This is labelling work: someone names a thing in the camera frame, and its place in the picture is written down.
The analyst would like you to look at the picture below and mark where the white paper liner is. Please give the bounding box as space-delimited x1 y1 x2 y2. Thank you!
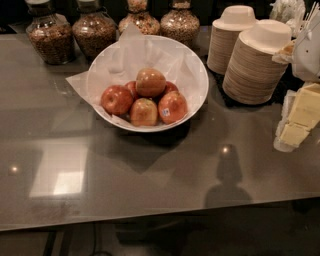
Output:
65 22 205 132

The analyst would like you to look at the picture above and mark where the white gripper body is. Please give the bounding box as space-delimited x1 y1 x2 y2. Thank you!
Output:
292 13 320 83

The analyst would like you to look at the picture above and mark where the glass cereal jar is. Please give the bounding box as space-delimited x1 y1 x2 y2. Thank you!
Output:
72 0 116 61
118 0 160 35
25 0 75 65
160 0 200 48

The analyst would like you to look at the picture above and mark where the far left glass cereal jar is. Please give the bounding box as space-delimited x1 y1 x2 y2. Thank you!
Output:
25 0 75 65

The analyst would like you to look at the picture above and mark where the white bowl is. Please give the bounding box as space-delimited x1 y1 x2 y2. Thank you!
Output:
86 34 210 134

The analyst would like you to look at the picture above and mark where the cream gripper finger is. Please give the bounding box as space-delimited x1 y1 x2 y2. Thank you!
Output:
273 82 320 152
272 41 295 64

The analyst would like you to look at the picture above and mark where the right red apple with sticker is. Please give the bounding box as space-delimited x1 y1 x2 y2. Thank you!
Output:
158 91 188 124

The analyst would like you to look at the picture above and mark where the rear stack of paper bowls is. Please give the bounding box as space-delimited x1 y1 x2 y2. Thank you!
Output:
207 5 257 75

